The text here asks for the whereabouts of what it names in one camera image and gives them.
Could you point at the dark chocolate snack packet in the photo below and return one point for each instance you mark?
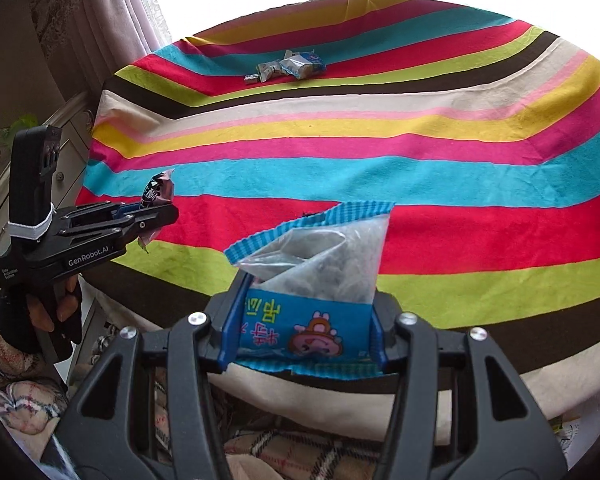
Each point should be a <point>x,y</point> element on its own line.
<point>152,191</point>

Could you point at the small silver snack packet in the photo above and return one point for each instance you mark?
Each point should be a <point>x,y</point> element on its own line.
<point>252,78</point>

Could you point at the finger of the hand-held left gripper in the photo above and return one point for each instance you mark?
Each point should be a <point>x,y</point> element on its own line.
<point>95,211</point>
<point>150,222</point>

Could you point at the clear blue snack packet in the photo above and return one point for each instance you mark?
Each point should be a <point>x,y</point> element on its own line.
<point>302,64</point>
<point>271,69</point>

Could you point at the striped colourful cloth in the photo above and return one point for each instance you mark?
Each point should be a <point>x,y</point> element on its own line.
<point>430,160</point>

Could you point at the patterned window curtain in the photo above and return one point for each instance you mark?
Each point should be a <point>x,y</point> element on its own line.
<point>105,10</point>

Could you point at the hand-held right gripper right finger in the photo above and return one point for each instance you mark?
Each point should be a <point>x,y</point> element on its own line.
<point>378,345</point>

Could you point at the blue cartoon snack packet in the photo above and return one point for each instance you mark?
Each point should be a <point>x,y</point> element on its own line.
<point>310,320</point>

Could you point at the person's left hand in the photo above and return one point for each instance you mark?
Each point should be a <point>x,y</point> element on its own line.
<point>35,315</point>

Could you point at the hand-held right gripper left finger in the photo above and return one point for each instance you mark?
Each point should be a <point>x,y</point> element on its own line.
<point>230,330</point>

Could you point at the green plant leaves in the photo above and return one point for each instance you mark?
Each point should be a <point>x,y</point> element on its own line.
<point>22,122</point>

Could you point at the person's plaid clothing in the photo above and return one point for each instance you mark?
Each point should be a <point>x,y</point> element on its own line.
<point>290,452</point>

